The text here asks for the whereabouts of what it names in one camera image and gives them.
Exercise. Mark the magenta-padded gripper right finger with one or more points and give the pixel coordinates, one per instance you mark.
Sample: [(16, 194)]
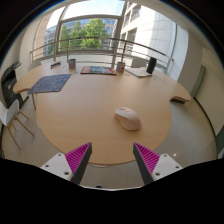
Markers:
[(148, 159)]

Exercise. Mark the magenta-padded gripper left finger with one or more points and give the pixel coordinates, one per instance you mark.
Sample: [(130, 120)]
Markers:
[(78, 158)]

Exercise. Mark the beige computer mouse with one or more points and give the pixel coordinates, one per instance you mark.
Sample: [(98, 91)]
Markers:
[(128, 118)]

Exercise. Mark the blue patterned mouse pad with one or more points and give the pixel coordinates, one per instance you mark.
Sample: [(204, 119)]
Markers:
[(50, 83)]

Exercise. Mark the white chair with wooden legs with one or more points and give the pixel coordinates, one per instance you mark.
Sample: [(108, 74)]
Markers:
[(9, 113)]

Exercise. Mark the red magazine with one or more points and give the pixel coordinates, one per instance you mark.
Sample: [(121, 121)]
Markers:
[(98, 70)]

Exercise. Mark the grey door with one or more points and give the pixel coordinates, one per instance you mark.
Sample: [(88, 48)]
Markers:
[(199, 80)]

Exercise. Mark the black cylinder speaker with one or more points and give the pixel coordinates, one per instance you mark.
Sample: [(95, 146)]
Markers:
[(151, 65)]

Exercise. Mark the black and white printer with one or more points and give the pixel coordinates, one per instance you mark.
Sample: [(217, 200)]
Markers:
[(9, 85)]

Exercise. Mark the metal balcony railing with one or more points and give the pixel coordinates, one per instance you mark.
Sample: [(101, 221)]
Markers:
[(100, 39)]

